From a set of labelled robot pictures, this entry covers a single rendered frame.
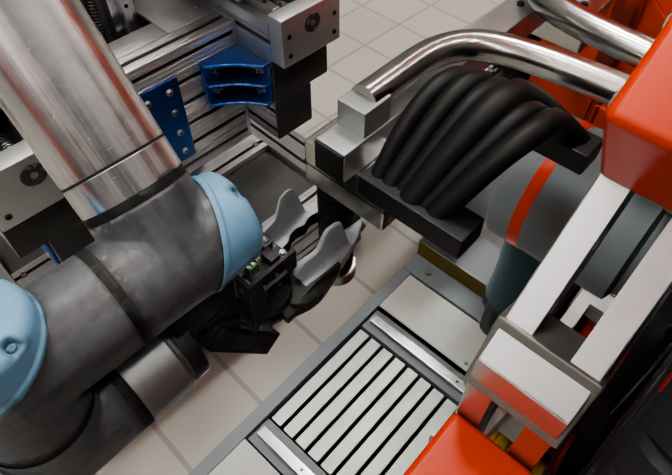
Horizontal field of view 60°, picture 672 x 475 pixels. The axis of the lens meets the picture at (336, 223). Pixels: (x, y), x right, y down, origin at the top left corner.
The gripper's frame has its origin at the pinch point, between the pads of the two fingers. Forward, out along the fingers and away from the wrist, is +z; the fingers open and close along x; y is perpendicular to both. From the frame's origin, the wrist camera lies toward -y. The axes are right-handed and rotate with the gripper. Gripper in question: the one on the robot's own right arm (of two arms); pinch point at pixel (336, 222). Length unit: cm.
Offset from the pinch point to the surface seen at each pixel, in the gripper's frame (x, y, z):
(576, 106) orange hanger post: -3, -16, 55
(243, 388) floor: 28, -83, -1
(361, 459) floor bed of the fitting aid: -3, -77, 4
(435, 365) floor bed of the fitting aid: -2, -75, 30
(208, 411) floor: 30, -83, -10
